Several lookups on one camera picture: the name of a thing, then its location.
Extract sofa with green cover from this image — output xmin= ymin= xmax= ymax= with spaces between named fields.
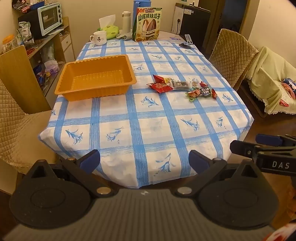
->
xmin=240 ymin=46 xmax=296 ymax=118

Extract light blue toaster oven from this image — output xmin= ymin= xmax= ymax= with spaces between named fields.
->
xmin=37 ymin=2 xmax=63 ymax=36

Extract grey cloth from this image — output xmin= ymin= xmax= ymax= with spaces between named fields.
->
xmin=116 ymin=32 xmax=134 ymax=40

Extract clear red-end snack packet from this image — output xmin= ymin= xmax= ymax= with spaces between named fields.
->
xmin=172 ymin=80 xmax=189 ymax=91

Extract sunflower seed bag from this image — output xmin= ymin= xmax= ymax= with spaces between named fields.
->
xmin=132 ymin=7 xmax=163 ymax=42

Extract hanging plastic bags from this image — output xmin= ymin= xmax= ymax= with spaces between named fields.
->
xmin=17 ymin=21 xmax=33 ymax=44

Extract white cardboard box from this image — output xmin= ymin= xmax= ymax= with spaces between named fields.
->
xmin=171 ymin=3 xmax=185 ymax=34

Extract wooden shelf cabinet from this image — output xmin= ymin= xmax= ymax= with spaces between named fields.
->
xmin=0 ymin=16 xmax=75 ymax=109

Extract green tissue pack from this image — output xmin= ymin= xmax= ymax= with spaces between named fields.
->
xmin=97 ymin=14 xmax=120 ymax=39

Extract quilted cover chair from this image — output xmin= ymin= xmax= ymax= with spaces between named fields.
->
xmin=208 ymin=28 xmax=259 ymax=92
xmin=0 ymin=79 xmax=58 ymax=174

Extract purple plastic bag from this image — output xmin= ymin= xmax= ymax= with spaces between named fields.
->
xmin=44 ymin=60 xmax=59 ymax=75

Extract printed cloth on sofa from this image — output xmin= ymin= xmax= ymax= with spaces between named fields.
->
xmin=279 ymin=79 xmax=296 ymax=107

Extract wooden board panel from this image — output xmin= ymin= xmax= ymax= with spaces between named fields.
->
xmin=0 ymin=45 xmax=52 ymax=114

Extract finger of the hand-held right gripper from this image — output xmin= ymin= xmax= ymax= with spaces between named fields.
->
xmin=255 ymin=134 xmax=296 ymax=147
xmin=230 ymin=140 xmax=296 ymax=160

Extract white thermos bottle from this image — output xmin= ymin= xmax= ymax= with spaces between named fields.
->
xmin=122 ymin=11 xmax=133 ymax=34

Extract blue storage box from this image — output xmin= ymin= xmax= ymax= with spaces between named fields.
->
xmin=30 ymin=1 xmax=45 ymax=11

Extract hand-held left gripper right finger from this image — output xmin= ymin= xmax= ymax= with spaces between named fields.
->
xmin=174 ymin=150 xmax=266 ymax=198

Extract white printed mug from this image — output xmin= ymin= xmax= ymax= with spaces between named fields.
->
xmin=90 ymin=31 xmax=107 ymax=45

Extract black microwave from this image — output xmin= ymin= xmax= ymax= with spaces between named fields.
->
xmin=18 ymin=9 xmax=44 ymax=40

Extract person's red patterned clothing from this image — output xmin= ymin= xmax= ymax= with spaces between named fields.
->
xmin=264 ymin=225 xmax=296 ymax=241

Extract blue thermos jug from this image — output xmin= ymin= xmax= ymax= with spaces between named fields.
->
xmin=132 ymin=0 xmax=152 ymax=30

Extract jar with orange lid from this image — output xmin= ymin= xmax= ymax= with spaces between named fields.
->
xmin=1 ymin=35 xmax=19 ymax=52

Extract pile of snack bags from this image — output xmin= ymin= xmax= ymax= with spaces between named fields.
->
xmin=11 ymin=0 xmax=33 ymax=12

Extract wooden door frame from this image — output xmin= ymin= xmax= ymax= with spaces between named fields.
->
xmin=205 ymin=0 xmax=251 ymax=55

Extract phone stand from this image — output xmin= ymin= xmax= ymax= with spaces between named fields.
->
xmin=179 ymin=34 xmax=193 ymax=49

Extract green black snack packet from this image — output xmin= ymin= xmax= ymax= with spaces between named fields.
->
xmin=195 ymin=87 xmax=212 ymax=99

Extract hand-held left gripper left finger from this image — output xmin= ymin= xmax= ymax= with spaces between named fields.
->
xmin=24 ymin=149 xmax=119 ymax=198

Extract orange plastic tray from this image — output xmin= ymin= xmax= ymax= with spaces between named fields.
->
xmin=54 ymin=54 xmax=137 ymax=102

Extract large red snack packet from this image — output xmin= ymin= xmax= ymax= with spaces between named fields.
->
xmin=146 ymin=82 xmax=173 ymax=93

